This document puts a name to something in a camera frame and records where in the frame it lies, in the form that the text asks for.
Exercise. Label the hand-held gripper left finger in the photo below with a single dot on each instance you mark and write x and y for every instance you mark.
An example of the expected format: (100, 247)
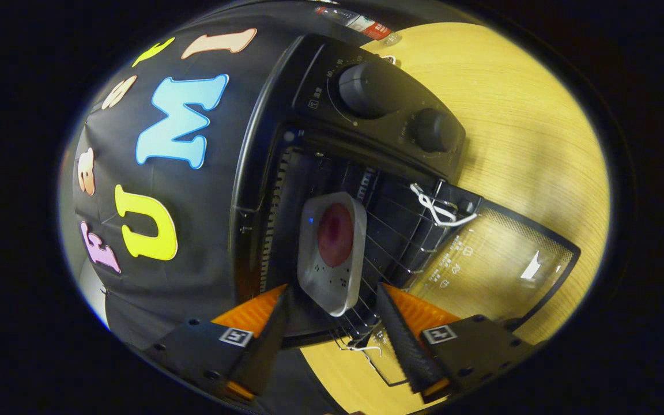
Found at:
(266, 351)

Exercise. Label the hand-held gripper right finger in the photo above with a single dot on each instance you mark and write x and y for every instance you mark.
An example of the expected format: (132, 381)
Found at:
(404, 346)

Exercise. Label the white square plate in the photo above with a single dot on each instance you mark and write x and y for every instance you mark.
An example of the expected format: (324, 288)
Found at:
(332, 282)

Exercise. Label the pink ham slice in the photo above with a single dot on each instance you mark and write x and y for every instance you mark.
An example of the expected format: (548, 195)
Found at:
(335, 233)

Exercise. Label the black toaster oven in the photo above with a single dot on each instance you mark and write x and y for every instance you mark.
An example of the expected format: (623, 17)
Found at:
(314, 75)

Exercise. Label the metal oven rack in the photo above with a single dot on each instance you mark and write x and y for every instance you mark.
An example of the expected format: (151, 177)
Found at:
(401, 227)

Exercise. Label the clear water bottle red label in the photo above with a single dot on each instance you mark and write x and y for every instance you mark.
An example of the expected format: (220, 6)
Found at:
(366, 24)

